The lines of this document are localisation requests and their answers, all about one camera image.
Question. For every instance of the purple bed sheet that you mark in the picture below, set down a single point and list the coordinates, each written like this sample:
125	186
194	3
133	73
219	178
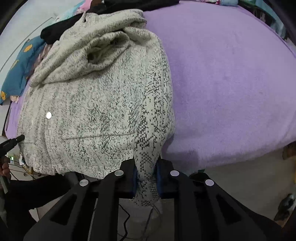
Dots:
231	81

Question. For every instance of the black garment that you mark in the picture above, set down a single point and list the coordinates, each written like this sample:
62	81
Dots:
55	32

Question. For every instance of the person's left hand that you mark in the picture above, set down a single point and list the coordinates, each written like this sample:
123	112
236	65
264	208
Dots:
4	169

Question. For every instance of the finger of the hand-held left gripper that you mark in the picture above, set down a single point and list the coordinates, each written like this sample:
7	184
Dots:
13	141

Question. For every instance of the brown wooden block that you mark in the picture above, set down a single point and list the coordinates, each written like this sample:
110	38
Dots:
289	150

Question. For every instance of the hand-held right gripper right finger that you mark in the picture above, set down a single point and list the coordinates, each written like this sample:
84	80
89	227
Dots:
159	183

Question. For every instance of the blue pillow with orange print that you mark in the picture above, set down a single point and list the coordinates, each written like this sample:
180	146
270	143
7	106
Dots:
20	62

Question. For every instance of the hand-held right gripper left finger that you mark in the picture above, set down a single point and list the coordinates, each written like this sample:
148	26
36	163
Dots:
135	183

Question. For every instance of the grey white knitted jacket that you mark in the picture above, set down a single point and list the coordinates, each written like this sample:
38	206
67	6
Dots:
92	104

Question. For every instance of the dark grey object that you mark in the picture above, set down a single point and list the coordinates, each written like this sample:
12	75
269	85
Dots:
285	206

